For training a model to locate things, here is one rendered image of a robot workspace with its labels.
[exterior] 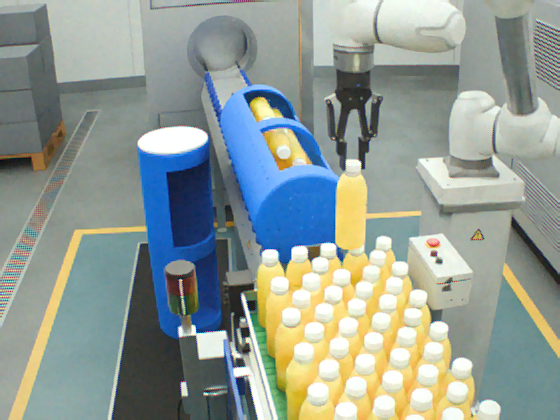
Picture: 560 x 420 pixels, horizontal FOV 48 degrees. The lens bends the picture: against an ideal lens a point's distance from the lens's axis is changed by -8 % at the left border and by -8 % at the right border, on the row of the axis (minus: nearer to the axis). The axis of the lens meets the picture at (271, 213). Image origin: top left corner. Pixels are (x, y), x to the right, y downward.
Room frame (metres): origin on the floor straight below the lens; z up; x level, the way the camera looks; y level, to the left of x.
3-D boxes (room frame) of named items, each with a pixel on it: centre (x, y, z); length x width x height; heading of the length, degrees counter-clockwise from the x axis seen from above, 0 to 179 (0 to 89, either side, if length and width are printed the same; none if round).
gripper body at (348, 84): (1.40, -0.19, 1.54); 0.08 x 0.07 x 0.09; 100
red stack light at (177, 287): (1.14, 0.19, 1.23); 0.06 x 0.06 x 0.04
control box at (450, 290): (1.42, -0.43, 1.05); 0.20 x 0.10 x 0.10; 10
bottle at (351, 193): (1.40, -0.19, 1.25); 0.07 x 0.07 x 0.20
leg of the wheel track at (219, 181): (3.57, 0.30, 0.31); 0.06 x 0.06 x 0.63; 10
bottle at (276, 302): (1.30, -0.02, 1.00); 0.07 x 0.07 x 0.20
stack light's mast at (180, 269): (1.14, 0.19, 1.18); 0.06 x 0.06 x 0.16
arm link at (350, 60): (1.40, -0.19, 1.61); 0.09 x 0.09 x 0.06
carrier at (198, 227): (2.45, 0.38, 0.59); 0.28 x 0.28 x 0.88
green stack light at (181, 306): (1.14, 0.19, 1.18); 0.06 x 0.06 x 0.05
